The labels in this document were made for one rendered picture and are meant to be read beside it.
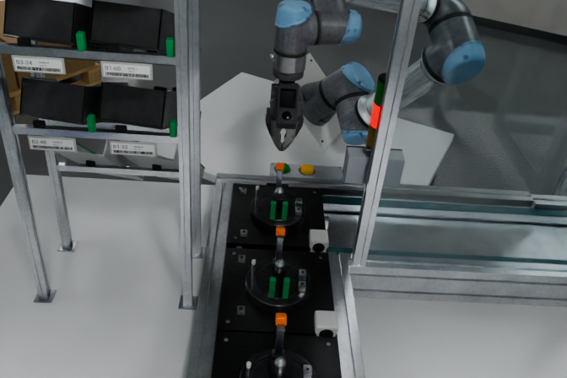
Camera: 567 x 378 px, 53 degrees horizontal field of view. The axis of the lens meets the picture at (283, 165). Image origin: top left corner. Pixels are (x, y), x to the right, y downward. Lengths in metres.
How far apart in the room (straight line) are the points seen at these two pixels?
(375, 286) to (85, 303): 0.67
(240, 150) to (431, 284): 0.80
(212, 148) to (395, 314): 0.84
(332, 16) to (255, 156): 0.71
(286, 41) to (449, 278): 0.67
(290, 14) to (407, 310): 0.74
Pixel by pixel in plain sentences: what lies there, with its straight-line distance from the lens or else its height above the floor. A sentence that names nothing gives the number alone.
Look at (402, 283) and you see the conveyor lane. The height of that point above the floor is 0.91.
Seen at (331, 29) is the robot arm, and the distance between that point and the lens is 1.29.
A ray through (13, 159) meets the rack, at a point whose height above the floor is 1.24.
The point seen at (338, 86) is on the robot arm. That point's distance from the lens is 1.83.
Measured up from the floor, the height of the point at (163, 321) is 0.86.
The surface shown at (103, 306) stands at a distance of 1.40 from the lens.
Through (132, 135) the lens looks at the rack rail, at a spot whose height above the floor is 1.31.
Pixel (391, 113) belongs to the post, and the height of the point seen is 1.36.
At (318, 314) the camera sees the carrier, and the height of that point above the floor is 0.99.
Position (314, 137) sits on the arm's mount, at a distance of 1.90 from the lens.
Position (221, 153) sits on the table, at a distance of 1.88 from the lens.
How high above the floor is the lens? 1.87
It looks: 34 degrees down
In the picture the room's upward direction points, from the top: 5 degrees clockwise
